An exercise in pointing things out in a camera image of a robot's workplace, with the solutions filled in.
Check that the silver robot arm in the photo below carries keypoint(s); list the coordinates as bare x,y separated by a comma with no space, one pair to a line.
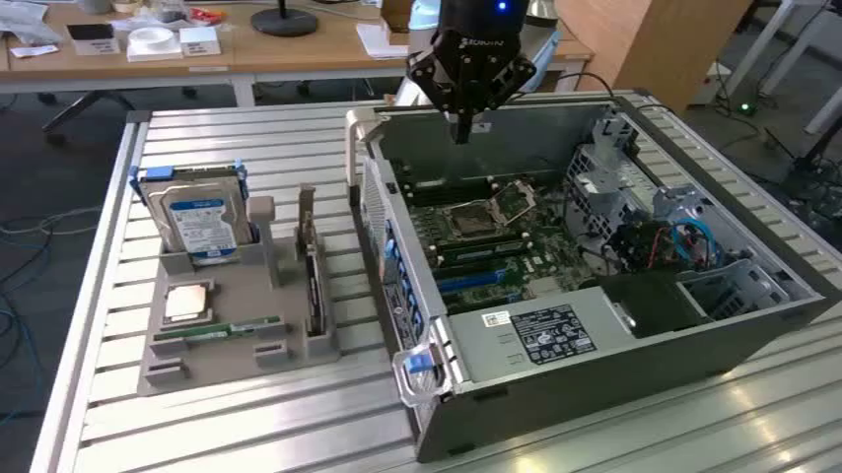
420,15

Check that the green motherboard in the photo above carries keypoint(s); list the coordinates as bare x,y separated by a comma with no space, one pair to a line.
559,261

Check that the small cardboard box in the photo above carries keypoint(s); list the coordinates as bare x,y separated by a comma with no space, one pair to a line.
394,17

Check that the white box with black top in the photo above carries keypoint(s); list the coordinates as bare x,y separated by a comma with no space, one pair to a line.
94,42

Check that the grey cup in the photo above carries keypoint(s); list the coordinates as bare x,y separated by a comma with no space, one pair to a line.
93,6

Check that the RAM stick with label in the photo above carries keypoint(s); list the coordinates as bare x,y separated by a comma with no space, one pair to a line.
480,250

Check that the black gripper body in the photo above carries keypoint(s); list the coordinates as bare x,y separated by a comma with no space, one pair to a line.
480,44

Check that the black chair base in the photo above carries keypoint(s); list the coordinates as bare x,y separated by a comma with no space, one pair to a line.
85,106

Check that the grey power supply unit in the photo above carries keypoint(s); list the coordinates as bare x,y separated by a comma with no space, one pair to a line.
487,355

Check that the perforated metal drive cage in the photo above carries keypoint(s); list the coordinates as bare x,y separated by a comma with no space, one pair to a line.
604,197

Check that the white tape roll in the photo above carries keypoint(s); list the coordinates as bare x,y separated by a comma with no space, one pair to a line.
149,35

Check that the black lamp base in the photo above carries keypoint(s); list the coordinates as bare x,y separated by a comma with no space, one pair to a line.
284,23

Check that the flat white box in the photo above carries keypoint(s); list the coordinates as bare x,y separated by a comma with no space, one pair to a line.
157,55

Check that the grey plastic parts rack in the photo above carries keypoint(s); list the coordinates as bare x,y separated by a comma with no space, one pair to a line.
249,355

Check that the grey metal disk bracket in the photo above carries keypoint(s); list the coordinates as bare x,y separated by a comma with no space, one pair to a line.
683,197

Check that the wooden cabinet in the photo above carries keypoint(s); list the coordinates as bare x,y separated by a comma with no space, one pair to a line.
696,59

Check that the white desk frame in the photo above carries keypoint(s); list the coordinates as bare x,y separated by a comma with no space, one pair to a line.
795,44

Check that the blue case latch tab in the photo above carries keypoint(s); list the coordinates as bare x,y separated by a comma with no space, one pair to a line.
416,365

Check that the device with green light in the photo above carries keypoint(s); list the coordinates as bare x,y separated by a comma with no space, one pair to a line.
744,107

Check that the red small item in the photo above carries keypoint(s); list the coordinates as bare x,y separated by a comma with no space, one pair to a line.
204,17

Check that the CPU chip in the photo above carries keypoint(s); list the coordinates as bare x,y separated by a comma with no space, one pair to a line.
185,301

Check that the clear plastic bag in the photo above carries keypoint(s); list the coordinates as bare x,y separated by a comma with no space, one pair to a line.
26,22

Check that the plain white box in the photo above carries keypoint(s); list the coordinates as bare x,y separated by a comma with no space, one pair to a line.
198,42

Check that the CPU socket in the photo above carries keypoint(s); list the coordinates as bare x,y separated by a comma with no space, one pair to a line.
469,221

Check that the hard disk in blue caddy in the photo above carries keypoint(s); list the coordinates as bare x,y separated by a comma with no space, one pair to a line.
197,226

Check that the graphics card with metal bracket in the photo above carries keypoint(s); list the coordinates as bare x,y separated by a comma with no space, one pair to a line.
313,295

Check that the stack of white papers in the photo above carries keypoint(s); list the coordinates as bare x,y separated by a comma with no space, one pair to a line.
377,42

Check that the silver chipset heat sink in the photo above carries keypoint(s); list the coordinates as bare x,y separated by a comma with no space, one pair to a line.
544,287

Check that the open grey PC case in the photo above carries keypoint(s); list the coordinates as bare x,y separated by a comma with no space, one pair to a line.
591,394

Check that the wooden desk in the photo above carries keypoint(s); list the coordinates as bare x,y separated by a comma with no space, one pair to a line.
296,54

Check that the metal disk bay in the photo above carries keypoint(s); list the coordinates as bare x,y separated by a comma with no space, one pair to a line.
756,295

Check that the green RAM stick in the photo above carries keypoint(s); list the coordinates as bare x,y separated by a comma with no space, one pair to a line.
216,329

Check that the white label card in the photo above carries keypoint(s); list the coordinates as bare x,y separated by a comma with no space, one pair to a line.
32,50

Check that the beige tape roll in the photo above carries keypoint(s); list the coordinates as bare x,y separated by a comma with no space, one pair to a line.
124,5

